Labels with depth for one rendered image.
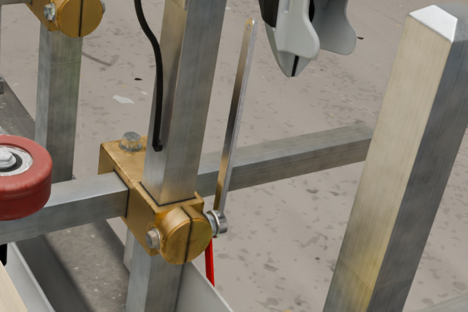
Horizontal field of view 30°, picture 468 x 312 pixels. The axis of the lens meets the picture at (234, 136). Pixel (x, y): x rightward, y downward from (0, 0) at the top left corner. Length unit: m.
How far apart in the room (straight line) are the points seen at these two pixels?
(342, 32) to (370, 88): 2.32
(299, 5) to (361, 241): 0.21
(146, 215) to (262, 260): 1.36
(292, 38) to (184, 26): 0.09
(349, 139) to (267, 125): 1.72
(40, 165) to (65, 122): 0.26
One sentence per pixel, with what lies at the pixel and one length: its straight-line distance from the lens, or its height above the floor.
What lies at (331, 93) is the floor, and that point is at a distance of 2.92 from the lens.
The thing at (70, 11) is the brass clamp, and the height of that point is 0.95.
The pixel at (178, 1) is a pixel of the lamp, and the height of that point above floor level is 1.06.
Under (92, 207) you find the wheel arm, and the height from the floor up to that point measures 0.85.
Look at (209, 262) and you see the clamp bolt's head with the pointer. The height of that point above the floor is 0.82.
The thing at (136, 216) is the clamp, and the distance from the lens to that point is 0.79.
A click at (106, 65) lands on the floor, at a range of 2.85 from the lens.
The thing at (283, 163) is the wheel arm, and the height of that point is 0.85.
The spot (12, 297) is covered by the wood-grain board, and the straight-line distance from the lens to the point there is 0.62.
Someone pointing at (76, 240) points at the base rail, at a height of 0.70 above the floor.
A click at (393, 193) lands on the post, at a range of 0.50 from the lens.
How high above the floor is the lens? 1.32
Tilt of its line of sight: 31 degrees down
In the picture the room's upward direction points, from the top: 11 degrees clockwise
